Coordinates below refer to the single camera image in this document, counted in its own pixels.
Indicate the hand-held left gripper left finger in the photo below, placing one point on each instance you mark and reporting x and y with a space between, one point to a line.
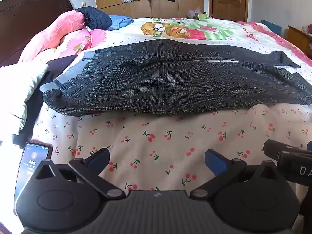
98 159

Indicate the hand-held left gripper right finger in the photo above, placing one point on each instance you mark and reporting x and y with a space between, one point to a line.
215 160

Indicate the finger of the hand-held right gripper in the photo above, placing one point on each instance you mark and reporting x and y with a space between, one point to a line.
275 148

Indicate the dark grey plaid pants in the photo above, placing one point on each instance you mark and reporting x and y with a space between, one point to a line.
170 82

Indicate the cherry printed bed sheet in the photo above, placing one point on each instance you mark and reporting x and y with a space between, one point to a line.
170 139

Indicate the smartphone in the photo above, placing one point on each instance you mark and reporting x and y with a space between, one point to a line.
31 160

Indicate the dark cloth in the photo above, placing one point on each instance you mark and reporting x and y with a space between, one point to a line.
36 107

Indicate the white pillow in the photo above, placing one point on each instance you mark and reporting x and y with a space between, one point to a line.
17 95

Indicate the wooden nightstand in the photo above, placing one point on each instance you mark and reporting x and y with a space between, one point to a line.
299 39

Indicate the pink printed pillow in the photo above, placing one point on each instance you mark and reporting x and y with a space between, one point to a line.
82 40

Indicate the blue foam mat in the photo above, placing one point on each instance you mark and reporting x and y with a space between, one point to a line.
271 26

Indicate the blue cloth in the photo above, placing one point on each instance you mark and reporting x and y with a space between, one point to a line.
120 21

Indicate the navy jacket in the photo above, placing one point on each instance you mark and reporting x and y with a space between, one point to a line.
96 17

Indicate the plastic bag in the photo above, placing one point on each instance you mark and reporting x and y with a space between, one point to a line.
197 13

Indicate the wooden door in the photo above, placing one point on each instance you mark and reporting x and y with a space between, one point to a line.
229 0

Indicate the dark wooden headboard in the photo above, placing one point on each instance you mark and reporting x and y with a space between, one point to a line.
26 19

